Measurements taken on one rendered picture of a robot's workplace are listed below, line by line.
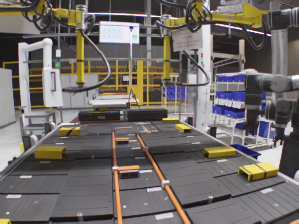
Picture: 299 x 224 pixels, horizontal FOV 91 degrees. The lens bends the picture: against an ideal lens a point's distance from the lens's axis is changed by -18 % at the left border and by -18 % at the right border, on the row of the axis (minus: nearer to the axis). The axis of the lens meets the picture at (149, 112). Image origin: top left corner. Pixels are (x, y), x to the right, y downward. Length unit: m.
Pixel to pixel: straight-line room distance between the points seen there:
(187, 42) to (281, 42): 0.90
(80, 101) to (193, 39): 9.07
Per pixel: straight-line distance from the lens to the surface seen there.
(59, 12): 1.77
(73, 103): 10.54
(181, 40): 2.00
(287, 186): 0.81
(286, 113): 1.61
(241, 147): 1.35
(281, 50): 1.74
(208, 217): 0.55
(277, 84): 1.15
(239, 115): 3.70
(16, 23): 1.72
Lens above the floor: 1.37
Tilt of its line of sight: 9 degrees down
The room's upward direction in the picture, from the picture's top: straight up
